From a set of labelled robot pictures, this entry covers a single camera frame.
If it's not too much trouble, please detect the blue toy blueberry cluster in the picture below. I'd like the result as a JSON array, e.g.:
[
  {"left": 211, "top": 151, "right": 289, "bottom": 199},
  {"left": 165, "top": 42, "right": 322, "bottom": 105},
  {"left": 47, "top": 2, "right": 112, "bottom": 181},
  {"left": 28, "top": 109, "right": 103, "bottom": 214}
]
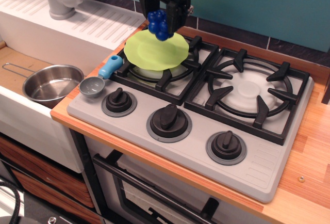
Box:
[{"left": 147, "top": 9, "right": 174, "bottom": 41}]

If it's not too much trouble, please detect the grey spoon with blue handle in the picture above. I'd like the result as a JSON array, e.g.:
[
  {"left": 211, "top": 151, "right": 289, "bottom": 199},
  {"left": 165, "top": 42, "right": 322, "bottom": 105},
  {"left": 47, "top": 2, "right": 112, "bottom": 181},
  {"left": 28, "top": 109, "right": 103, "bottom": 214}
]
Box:
[{"left": 79, "top": 55, "right": 123, "bottom": 98}]

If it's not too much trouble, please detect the lime green plate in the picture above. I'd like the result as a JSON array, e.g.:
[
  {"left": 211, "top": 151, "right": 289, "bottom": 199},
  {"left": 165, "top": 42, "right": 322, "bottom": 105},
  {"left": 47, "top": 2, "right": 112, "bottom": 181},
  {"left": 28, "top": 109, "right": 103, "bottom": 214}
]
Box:
[{"left": 124, "top": 30, "right": 189, "bottom": 71}]

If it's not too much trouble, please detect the white toy sink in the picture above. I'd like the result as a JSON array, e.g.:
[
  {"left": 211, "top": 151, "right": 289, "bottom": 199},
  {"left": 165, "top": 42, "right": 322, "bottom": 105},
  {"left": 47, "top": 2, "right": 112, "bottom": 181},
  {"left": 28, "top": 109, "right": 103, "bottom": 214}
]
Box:
[{"left": 1, "top": 0, "right": 145, "bottom": 173}]

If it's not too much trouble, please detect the stainless steel pot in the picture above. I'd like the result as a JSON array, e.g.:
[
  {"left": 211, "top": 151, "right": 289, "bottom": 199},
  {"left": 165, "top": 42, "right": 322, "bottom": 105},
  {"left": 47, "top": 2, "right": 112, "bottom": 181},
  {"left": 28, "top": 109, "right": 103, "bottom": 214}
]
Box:
[{"left": 2, "top": 63, "right": 84, "bottom": 109}]

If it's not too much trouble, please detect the black left burner grate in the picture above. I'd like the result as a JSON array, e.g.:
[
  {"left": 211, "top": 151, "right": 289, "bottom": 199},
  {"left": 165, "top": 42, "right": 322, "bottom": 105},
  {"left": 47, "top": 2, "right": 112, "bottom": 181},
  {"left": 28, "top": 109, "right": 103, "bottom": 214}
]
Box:
[{"left": 111, "top": 36, "right": 219, "bottom": 105}]

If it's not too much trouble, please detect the black burner grate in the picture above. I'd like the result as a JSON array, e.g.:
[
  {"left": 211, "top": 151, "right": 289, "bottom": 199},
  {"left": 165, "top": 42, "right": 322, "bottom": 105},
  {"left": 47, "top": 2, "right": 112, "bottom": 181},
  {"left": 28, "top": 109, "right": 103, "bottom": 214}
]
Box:
[
  {"left": 111, "top": 36, "right": 219, "bottom": 105},
  {"left": 184, "top": 49, "right": 310, "bottom": 145}
]

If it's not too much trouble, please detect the black left stove knob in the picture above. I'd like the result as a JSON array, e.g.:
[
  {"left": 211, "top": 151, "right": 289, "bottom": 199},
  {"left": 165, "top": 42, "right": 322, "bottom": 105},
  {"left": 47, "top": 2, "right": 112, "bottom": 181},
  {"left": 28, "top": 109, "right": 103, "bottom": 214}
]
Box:
[{"left": 102, "top": 87, "right": 137, "bottom": 118}]

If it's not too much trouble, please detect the black stove knob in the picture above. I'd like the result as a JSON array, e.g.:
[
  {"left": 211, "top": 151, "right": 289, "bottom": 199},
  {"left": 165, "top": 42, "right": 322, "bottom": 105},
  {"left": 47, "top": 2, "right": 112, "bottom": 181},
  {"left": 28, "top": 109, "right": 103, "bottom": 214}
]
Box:
[
  {"left": 102, "top": 87, "right": 137, "bottom": 118},
  {"left": 206, "top": 131, "right": 247, "bottom": 166},
  {"left": 146, "top": 104, "right": 192, "bottom": 143}
]

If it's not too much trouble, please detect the white right burner cap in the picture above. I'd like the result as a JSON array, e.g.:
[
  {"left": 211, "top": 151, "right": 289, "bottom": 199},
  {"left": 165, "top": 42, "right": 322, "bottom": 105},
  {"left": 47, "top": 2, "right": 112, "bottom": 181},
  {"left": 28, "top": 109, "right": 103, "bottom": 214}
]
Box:
[{"left": 220, "top": 72, "right": 277, "bottom": 113}]

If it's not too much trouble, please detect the black middle stove knob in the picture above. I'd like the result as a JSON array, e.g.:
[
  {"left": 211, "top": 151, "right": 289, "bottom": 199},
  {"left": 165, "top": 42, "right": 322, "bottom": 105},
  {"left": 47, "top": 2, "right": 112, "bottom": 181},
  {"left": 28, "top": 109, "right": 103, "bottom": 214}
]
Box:
[{"left": 146, "top": 104, "right": 192, "bottom": 143}]

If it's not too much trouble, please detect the grey toy stovetop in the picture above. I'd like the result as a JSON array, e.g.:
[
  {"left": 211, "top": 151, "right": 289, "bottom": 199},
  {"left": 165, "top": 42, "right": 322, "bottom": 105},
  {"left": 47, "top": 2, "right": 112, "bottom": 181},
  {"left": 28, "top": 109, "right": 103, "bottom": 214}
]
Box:
[{"left": 67, "top": 30, "right": 314, "bottom": 202}]

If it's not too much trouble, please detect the black right burner grate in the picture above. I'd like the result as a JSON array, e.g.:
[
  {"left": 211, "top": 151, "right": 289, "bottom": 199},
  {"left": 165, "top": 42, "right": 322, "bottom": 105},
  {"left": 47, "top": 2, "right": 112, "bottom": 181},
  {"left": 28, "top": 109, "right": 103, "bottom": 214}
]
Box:
[{"left": 184, "top": 49, "right": 310, "bottom": 145}]

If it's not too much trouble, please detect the black right stove knob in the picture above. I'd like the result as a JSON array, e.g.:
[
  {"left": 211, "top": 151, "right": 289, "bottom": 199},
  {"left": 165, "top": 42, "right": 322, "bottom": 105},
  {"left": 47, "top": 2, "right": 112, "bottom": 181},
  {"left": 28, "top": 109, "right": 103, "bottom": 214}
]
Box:
[{"left": 206, "top": 131, "right": 247, "bottom": 166}]

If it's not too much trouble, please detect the oven door with window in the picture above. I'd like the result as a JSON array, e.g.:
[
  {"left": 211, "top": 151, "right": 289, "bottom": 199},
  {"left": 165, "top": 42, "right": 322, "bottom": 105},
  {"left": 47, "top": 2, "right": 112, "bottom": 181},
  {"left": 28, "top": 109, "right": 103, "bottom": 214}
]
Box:
[{"left": 89, "top": 145, "right": 266, "bottom": 223}]

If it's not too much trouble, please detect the wooden drawer front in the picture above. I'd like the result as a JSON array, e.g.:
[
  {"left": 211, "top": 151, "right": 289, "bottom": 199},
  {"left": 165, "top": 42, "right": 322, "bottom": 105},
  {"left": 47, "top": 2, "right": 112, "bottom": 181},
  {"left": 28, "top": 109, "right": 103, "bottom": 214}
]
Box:
[{"left": 1, "top": 135, "right": 101, "bottom": 223}]

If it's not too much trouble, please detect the black oven door handle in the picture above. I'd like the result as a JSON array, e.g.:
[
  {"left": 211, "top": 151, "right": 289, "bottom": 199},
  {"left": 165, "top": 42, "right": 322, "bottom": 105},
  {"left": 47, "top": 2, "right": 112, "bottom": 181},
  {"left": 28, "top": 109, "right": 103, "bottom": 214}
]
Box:
[{"left": 92, "top": 154, "right": 219, "bottom": 223}]

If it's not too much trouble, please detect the black braided cable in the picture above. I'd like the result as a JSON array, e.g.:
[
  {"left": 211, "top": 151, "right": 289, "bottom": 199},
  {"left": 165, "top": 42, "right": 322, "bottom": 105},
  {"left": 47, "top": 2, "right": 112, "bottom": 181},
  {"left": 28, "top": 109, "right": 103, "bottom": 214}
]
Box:
[{"left": 0, "top": 180, "right": 25, "bottom": 224}]

